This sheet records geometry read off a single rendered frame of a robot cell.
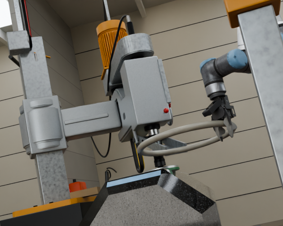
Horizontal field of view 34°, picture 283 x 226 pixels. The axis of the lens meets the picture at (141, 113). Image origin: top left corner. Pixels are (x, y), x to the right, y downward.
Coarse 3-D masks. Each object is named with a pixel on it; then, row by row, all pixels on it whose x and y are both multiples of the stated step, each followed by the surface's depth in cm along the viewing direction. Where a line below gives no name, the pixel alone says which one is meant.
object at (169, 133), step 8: (216, 120) 207; (176, 128) 203; (184, 128) 202; (192, 128) 202; (200, 128) 203; (152, 136) 209; (160, 136) 205; (168, 136) 204; (216, 136) 240; (224, 136) 235; (144, 144) 213; (192, 144) 247; (200, 144) 245; (208, 144) 244; (144, 152) 230; (152, 152) 238; (160, 152) 242; (168, 152) 244; (176, 152) 246
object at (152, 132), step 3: (153, 129) 288; (156, 129) 289; (150, 132) 288; (153, 132) 288; (156, 132) 288; (150, 135) 287; (153, 135) 286; (147, 138) 288; (159, 141) 287; (162, 144) 288
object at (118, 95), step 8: (120, 88) 343; (112, 96) 359; (120, 96) 330; (120, 104) 330; (120, 112) 335; (128, 120) 310; (128, 128) 315; (120, 136) 353; (128, 136) 341; (136, 136) 306; (144, 136) 357
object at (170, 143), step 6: (138, 138) 308; (144, 138) 291; (168, 138) 276; (150, 144) 276; (156, 144) 261; (168, 144) 279; (174, 144) 266; (180, 144) 255; (186, 144) 248; (156, 150) 264
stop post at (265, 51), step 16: (224, 0) 105; (240, 0) 104; (256, 0) 103; (272, 0) 103; (240, 16) 106; (256, 16) 105; (272, 16) 104; (256, 32) 104; (272, 32) 103; (256, 48) 104; (272, 48) 103; (256, 64) 103; (272, 64) 102; (256, 80) 103; (272, 80) 102; (272, 96) 101; (272, 112) 101; (272, 128) 100; (272, 144) 100
